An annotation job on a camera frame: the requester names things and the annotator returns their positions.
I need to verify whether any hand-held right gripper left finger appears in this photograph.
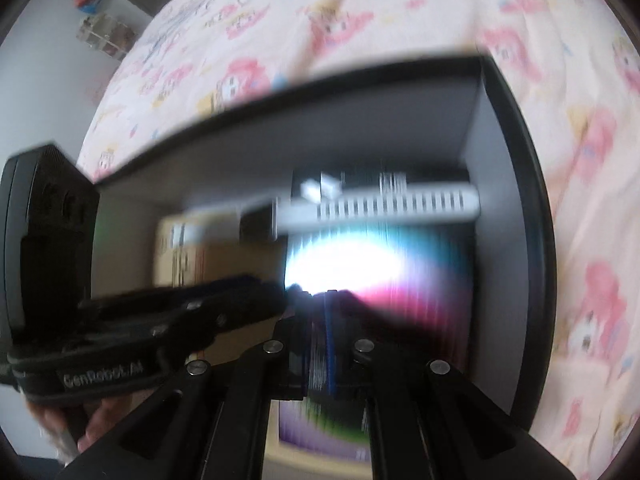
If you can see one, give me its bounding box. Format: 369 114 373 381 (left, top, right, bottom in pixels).
59 318 312 480

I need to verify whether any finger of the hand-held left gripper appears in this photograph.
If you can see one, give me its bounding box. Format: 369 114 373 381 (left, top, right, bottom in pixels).
79 274 288 321
150 287 301 361

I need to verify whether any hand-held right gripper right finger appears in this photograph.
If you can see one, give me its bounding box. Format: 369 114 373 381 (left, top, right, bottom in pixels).
323 291 577 480

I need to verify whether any iridescent colourful box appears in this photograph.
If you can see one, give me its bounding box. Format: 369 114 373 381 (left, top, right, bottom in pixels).
277 226 477 447

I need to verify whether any black storage box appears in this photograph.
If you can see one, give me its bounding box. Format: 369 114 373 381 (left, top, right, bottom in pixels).
92 54 559 467

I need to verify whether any person's left hand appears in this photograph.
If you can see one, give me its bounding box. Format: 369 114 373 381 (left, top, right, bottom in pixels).
31 394 147 462

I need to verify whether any brown cardboard box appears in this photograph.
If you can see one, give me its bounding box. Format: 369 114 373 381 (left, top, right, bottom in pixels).
152 212 290 367

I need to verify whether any white vented device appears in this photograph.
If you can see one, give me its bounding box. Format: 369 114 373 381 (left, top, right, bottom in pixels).
274 182 482 235

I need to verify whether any black box with barcode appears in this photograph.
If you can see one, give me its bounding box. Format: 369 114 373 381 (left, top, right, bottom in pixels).
292 161 472 197

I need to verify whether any pink printed bed sheet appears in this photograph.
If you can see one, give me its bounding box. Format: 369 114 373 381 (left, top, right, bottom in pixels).
76 0 640 480

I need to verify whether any clear wall rack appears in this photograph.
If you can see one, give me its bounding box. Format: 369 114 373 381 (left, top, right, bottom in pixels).
76 14 138 60

